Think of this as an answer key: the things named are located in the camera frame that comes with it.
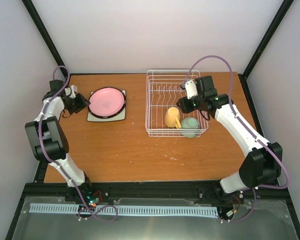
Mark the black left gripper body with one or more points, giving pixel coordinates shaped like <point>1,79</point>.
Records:
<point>74,106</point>

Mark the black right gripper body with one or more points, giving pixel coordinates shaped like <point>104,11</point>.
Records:
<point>187,108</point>

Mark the green ceramic bowl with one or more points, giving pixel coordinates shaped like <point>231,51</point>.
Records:
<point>191,126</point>

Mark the pink plate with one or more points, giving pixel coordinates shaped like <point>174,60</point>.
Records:
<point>106,102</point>

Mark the yellow mug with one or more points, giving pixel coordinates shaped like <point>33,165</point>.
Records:
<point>172,118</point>

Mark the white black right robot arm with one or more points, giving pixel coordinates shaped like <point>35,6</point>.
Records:
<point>263,160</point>

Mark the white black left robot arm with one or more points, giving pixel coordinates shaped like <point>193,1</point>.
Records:
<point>47,139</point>

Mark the white square plate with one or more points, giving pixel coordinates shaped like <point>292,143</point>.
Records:
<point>107,119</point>

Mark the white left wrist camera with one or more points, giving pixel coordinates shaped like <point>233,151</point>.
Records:
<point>71,91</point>

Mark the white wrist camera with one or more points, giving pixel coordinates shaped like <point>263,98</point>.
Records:
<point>190,88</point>
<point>71,91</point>

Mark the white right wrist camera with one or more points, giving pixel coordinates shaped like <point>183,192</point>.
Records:
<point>190,88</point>

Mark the white wire dish rack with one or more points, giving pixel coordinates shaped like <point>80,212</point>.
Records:
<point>162,92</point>

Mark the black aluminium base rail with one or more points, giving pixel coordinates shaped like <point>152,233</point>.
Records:
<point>203,192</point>

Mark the black enclosure frame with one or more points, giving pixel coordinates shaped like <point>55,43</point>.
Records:
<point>268,193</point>

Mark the light blue cable duct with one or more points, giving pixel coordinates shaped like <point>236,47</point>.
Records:
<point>126,210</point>

